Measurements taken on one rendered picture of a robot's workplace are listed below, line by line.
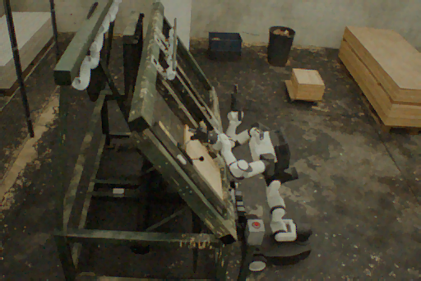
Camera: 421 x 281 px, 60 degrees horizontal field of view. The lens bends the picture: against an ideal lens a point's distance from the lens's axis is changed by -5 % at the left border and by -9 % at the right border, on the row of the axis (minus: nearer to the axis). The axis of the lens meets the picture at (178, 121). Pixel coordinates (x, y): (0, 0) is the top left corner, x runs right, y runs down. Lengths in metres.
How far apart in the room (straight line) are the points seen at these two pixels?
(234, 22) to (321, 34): 1.88
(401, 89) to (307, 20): 3.17
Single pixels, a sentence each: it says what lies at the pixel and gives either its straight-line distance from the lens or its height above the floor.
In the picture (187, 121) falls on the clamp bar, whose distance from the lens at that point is 3.14.
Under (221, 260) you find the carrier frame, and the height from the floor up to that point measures 0.56.
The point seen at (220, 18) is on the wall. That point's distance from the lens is 8.21.
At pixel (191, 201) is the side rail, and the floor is 1.23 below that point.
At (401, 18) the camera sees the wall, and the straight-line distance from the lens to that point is 9.23.
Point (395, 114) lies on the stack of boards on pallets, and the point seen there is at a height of 0.34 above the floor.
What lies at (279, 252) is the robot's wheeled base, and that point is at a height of 0.17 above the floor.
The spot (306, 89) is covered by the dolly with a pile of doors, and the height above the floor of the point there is 0.31.
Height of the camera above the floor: 3.17
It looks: 35 degrees down
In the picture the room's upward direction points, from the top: 3 degrees clockwise
